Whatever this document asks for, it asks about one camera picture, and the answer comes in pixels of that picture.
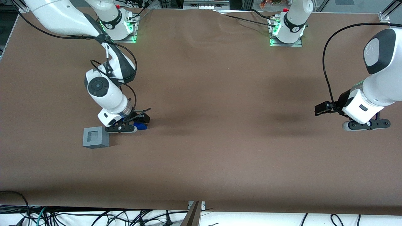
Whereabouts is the dark angled beam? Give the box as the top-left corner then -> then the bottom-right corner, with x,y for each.
180,201 -> 202,226

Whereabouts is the teal floor cable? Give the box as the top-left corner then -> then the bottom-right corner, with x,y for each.
37,206 -> 48,226

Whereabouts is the black cable on table cover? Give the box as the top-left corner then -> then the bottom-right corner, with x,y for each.
213,9 -> 274,27

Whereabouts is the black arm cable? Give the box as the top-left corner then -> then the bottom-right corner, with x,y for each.
322,23 -> 390,115
11,0 -> 152,126

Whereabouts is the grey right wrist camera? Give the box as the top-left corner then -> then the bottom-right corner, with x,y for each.
105,125 -> 138,134

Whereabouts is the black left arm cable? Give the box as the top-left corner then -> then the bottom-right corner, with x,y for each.
322,23 -> 390,115

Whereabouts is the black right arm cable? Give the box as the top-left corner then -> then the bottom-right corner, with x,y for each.
11,0 -> 152,126

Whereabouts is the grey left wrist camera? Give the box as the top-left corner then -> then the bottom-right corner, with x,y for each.
342,119 -> 391,132

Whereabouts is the black looped floor cable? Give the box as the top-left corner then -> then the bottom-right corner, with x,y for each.
0,190 -> 31,226

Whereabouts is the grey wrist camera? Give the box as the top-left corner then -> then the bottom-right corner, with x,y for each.
342,119 -> 391,132
105,125 -> 138,134

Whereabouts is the gray square base block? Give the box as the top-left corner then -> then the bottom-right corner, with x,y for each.
82,126 -> 110,149

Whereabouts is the brown table cover sheet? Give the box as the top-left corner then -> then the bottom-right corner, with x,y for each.
0,8 -> 402,215

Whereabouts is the aluminium frame profile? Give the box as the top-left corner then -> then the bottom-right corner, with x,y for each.
11,0 -> 29,13

